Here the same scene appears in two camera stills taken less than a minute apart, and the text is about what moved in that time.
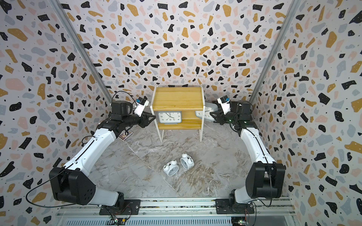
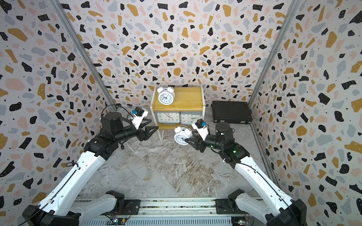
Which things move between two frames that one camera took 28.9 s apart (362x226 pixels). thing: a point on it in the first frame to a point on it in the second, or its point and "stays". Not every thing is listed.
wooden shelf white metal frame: x=189 y=100 stays
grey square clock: x=209 y=107 to x=190 y=118
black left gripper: x=143 y=121 to x=142 y=135
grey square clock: x=170 y=117 stays
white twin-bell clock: x=187 y=161 to x=182 y=132
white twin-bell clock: x=171 y=168 to x=166 y=94
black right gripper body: x=230 y=118 to x=211 y=143
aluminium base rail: x=179 y=212 stays
